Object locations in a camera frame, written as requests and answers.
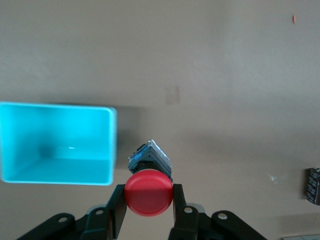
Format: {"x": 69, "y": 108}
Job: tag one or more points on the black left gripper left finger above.
{"x": 100, "y": 225}

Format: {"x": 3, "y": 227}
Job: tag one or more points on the cyan plastic bin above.
{"x": 57, "y": 170}

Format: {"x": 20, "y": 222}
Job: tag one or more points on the dark brown cylindrical capacitor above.
{"x": 313, "y": 186}

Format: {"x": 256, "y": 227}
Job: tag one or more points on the red mushroom push button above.
{"x": 148, "y": 192}

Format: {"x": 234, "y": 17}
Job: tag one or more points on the tiny red debris speck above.
{"x": 294, "y": 18}

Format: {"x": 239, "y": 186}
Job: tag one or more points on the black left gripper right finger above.
{"x": 190, "y": 225}

